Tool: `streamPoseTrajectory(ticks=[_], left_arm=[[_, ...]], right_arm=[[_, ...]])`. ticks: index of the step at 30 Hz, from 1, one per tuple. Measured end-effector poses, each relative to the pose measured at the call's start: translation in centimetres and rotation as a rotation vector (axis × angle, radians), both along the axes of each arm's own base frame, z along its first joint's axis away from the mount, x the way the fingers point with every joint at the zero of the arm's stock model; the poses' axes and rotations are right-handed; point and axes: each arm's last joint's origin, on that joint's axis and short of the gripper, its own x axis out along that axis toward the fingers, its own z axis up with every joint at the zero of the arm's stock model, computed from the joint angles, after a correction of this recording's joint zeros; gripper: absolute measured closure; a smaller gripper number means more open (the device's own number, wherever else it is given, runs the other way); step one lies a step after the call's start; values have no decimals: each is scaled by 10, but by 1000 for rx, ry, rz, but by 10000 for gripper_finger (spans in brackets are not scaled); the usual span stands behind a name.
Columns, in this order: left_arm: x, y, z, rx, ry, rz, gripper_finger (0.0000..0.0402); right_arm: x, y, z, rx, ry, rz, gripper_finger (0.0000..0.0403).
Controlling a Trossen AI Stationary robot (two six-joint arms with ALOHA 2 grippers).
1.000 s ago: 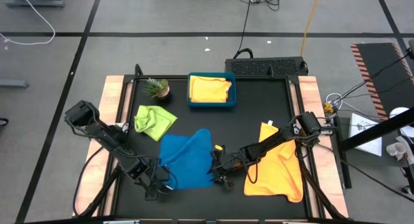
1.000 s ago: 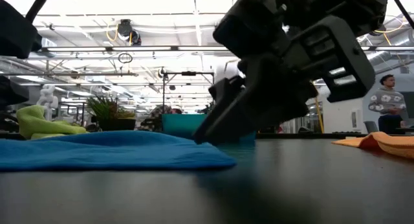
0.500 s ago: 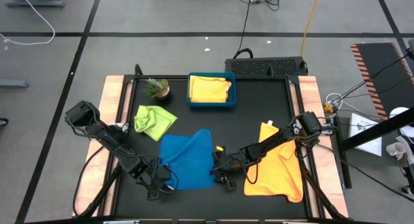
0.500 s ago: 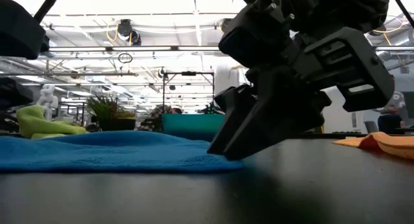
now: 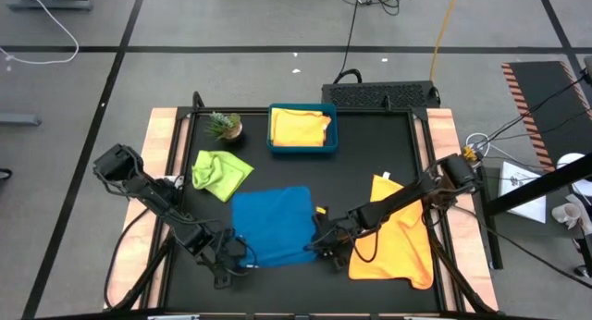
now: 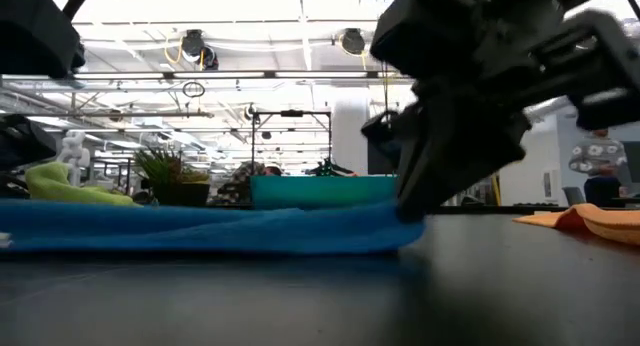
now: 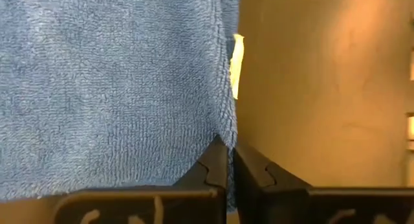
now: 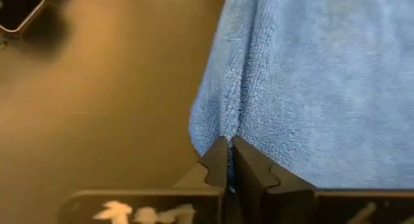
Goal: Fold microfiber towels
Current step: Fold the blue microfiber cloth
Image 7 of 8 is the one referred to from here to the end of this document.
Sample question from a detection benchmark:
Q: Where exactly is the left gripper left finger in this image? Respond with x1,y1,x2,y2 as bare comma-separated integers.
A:
172,135,228,190

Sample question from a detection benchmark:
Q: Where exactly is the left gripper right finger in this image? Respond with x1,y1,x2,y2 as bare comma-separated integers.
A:
233,145,312,190

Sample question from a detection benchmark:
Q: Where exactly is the blue microfiber towel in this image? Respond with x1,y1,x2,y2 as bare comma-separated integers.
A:
0,0,246,212

